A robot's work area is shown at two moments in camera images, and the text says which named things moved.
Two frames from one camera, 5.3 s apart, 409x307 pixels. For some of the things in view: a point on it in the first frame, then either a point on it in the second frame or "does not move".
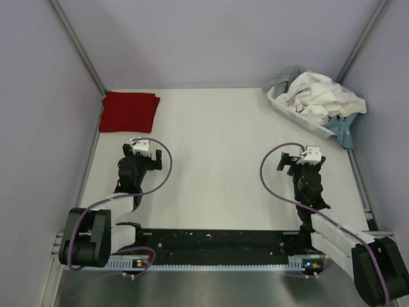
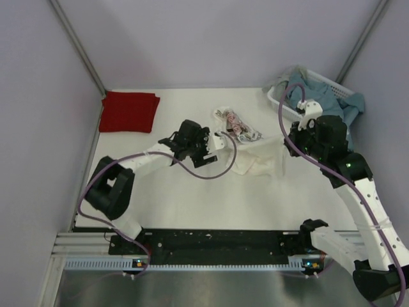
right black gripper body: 298,173 → 305,141
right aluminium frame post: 360,43 does not move
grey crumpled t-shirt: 281,85 does not move
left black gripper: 153,164 → 202,136
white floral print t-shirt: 319,98 → 251,153
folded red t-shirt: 128,111 does not move
